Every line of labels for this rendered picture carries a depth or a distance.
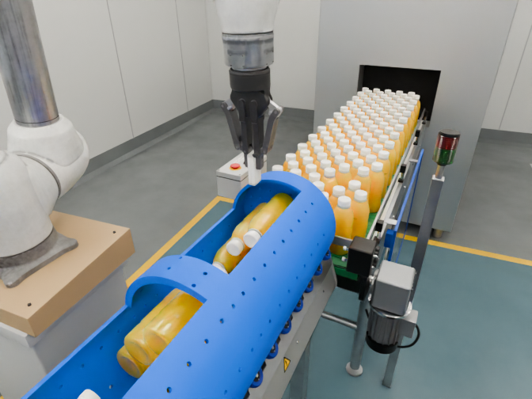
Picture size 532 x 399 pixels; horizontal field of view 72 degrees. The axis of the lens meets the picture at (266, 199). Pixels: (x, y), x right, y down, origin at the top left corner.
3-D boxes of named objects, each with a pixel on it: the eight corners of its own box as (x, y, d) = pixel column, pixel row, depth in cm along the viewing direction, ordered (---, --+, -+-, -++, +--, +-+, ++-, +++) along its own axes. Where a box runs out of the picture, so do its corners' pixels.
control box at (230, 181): (218, 195, 134) (215, 169, 129) (245, 173, 149) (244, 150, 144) (241, 201, 130) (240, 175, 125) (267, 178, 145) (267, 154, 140)
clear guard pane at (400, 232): (374, 331, 148) (394, 231, 124) (404, 230, 208) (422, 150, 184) (375, 332, 147) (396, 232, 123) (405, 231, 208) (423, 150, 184)
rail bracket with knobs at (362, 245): (339, 273, 112) (342, 245, 107) (345, 259, 118) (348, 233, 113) (371, 283, 108) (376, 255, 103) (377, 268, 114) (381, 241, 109)
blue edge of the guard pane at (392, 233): (362, 330, 149) (381, 227, 124) (397, 229, 211) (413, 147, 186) (375, 335, 147) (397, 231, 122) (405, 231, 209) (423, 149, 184)
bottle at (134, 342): (150, 350, 61) (212, 281, 75) (117, 332, 63) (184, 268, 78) (153, 375, 65) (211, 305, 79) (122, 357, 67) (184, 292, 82)
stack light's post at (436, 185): (381, 384, 177) (431, 178, 122) (383, 378, 180) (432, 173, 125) (390, 388, 175) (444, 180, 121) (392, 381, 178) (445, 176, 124)
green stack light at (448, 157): (431, 162, 119) (434, 148, 116) (432, 155, 124) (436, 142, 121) (452, 166, 116) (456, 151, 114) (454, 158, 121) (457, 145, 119)
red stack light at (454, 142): (434, 148, 116) (437, 136, 114) (436, 141, 121) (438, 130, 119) (456, 151, 114) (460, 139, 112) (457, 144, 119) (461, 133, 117)
